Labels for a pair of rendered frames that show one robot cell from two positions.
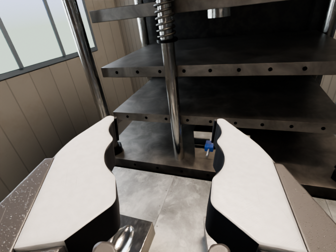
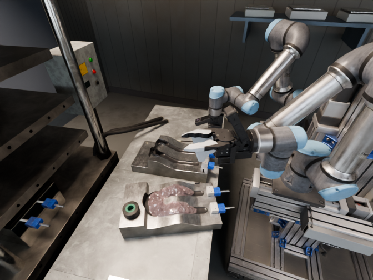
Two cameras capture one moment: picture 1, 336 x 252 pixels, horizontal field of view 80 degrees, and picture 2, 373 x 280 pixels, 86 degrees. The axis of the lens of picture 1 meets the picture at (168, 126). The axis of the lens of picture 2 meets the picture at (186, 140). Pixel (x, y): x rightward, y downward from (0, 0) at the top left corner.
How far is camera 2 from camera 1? 0.57 m
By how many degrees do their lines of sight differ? 79
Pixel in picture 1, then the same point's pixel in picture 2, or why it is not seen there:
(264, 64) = (24, 130)
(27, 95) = not seen: outside the picture
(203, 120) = (11, 211)
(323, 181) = (102, 164)
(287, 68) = (40, 123)
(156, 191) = not seen: outside the picture
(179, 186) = (67, 261)
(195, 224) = (113, 244)
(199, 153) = (31, 239)
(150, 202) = not seen: outside the picture
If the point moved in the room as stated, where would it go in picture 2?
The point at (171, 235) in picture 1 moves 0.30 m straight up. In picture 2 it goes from (117, 264) to (99, 233)
